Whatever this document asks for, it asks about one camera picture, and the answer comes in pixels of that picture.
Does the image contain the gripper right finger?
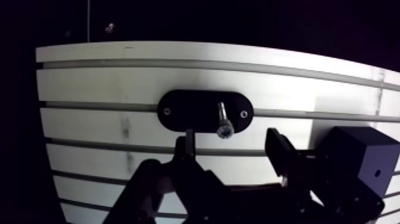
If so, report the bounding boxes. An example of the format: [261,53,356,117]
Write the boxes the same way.
[232,127,386,224]

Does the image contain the steel bolt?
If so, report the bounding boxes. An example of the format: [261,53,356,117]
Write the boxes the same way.
[216,101,235,139]

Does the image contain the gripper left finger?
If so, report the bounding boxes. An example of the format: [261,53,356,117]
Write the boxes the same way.
[102,128,233,224]

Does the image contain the black oval holder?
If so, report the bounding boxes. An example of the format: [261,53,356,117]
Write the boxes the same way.
[157,89,255,134]

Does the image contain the dark blue-grey block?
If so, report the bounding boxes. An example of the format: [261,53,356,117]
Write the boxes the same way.
[316,126,400,199]

